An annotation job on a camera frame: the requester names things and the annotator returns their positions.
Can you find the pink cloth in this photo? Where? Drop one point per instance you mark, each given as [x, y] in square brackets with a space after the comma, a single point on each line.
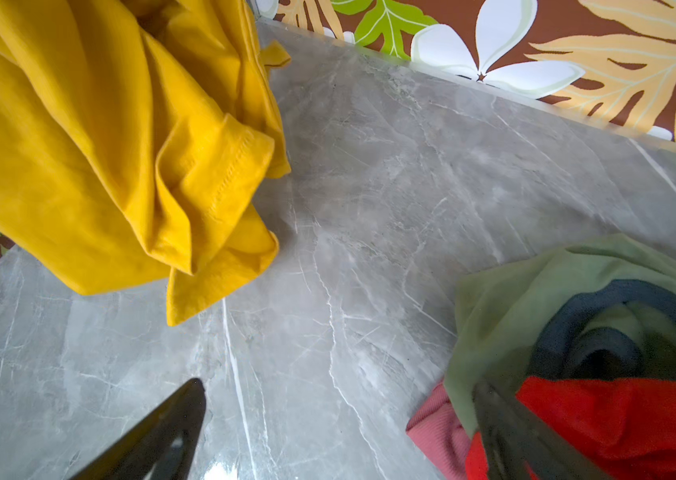
[436, 430]

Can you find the red cloth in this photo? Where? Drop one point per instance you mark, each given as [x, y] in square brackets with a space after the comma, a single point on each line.
[626, 426]

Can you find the green cloth with grey collar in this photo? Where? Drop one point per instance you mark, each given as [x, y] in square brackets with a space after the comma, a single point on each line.
[542, 317]

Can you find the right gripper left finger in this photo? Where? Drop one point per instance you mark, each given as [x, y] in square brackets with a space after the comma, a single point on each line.
[161, 446]

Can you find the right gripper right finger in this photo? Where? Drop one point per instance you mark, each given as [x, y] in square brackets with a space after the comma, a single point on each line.
[519, 445]

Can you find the yellow cloth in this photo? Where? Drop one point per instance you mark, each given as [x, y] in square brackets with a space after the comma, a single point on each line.
[133, 138]

